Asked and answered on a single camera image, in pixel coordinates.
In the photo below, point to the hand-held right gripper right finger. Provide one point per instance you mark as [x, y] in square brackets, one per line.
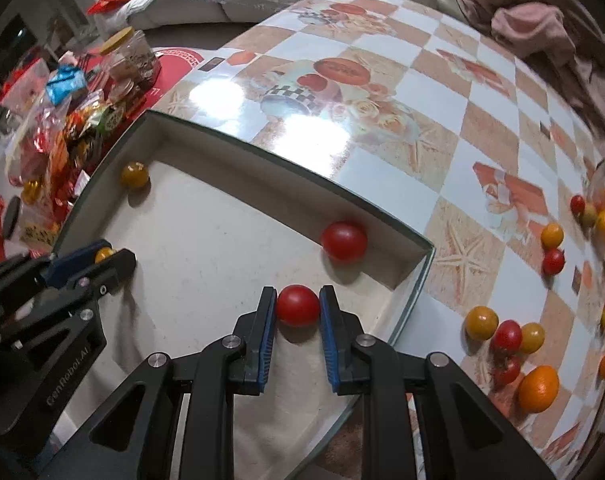
[328, 345]

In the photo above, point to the pile of wrapped snacks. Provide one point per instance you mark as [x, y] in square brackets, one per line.
[67, 135]

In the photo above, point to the gold wrapped candy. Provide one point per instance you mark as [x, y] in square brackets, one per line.
[31, 190]

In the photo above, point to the orange tangerine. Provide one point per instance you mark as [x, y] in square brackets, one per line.
[538, 389]

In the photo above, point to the clear plastic bag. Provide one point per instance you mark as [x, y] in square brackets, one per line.
[602, 172]

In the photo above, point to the red cherry tomato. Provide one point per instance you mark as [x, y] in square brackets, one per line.
[506, 336]
[297, 306]
[553, 261]
[577, 204]
[344, 241]
[507, 370]

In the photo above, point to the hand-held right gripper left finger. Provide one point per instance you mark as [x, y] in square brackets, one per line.
[266, 345]

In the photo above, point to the pink blanket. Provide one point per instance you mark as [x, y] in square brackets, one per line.
[532, 15]

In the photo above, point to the red patterned mat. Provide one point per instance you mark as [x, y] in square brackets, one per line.
[175, 67]

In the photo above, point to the dark screen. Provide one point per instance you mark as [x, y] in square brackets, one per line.
[5, 40]

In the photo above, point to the plastic jar with yellow lid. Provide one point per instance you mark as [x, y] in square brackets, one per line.
[132, 60]

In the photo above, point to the blue snack packet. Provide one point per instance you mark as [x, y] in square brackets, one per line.
[62, 85]

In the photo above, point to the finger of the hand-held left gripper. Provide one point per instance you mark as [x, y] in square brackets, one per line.
[75, 262]
[110, 275]

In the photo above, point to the black oblong object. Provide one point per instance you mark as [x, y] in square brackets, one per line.
[11, 217]

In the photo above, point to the yellow cherry tomato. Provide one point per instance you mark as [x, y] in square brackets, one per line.
[533, 337]
[552, 235]
[481, 322]
[134, 175]
[104, 255]

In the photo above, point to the checkered printed tablecloth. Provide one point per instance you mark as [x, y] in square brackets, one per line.
[432, 60]

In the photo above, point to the white shallow cardboard box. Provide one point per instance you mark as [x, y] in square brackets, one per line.
[217, 240]

